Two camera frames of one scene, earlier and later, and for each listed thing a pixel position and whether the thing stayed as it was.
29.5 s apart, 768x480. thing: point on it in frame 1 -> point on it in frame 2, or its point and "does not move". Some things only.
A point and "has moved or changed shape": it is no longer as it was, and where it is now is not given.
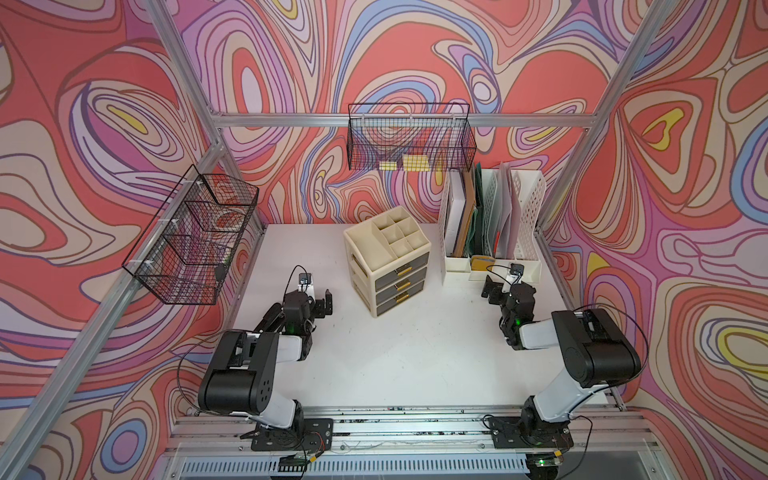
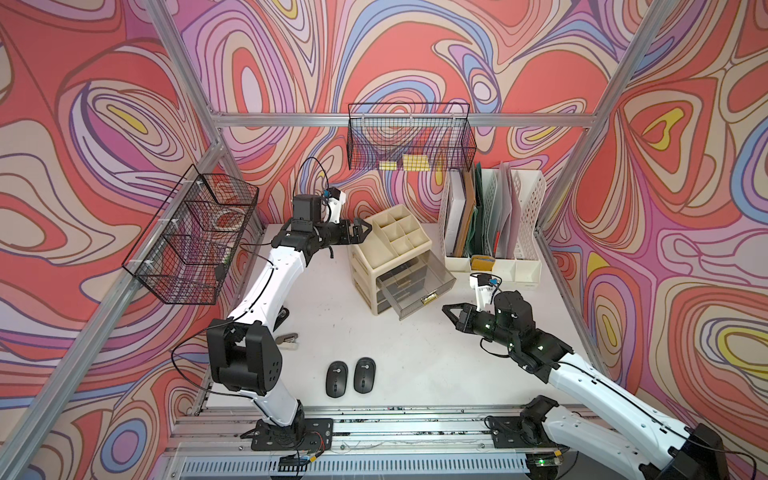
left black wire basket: (187, 251) does not move
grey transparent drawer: (406, 269) has moved or changed shape
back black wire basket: (419, 137) does not move
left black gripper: (318, 311) -> (341, 227)
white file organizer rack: (487, 221) does not move
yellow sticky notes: (411, 163) does not move
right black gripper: (488, 286) -> (467, 310)
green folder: (475, 238) does not move
